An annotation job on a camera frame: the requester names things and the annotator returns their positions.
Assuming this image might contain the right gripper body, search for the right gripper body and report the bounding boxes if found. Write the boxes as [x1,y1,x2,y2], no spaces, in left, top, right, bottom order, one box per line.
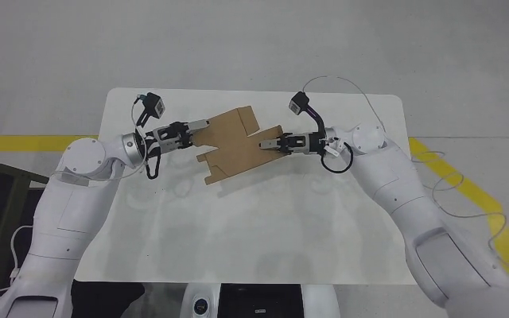
[292,130,332,157]

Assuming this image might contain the black cable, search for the black cable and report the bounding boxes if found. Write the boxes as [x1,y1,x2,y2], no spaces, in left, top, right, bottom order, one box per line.
[143,150,162,180]
[319,141,356,175]

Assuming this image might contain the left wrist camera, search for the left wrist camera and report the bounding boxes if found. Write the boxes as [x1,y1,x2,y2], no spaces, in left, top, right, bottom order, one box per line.
[133,91,166,129]

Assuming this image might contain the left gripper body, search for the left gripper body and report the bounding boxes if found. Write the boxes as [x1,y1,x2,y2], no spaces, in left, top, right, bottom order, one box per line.
[121,121,192,167]

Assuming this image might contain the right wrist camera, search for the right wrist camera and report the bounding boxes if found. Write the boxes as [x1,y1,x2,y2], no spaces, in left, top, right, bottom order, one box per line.
[288,91,328,137]

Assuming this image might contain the robot body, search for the robot body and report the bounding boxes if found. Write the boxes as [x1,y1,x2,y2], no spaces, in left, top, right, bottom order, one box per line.
[180,282,342,318]

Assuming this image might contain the small brown carton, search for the small brown carton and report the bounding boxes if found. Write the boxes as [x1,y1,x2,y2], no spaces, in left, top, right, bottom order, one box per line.
[191,105,289,186]

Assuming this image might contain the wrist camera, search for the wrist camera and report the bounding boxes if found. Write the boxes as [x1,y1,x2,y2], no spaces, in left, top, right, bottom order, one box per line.
[133,91,166,129]
[288,91,328,137]

